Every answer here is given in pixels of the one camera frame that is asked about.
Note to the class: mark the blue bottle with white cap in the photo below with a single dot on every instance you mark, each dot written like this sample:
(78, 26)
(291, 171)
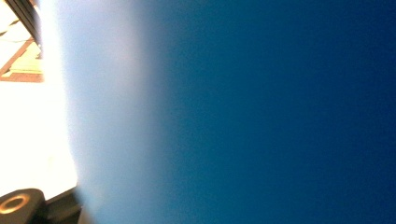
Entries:
(249, 109)

